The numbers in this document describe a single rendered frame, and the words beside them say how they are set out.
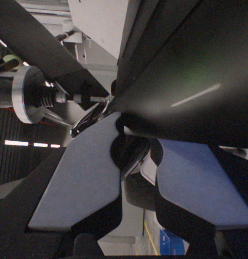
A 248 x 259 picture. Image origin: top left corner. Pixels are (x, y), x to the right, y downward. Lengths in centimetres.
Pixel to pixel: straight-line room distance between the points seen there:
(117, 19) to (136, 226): 751
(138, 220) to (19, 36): 755
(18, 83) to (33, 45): 13
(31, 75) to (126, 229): 763
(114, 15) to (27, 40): 26
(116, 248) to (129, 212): 631
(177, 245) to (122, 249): 1064
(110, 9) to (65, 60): 22
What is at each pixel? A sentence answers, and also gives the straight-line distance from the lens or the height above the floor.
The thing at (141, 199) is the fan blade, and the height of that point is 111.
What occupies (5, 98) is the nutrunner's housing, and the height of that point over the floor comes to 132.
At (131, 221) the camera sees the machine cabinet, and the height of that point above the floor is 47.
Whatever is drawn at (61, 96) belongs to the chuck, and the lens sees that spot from 25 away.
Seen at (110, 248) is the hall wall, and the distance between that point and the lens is 1371.
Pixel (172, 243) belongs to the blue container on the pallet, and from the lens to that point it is 320.
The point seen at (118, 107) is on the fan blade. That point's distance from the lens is 15.
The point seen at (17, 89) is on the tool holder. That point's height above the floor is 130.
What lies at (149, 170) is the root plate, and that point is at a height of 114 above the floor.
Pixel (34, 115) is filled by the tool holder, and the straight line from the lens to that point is 26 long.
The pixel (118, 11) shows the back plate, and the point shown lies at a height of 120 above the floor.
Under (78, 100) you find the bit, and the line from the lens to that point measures 24.
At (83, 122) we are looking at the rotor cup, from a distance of 29.
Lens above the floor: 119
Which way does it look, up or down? 2 degrees down
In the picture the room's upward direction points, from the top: 86 degrees counter-clockwise
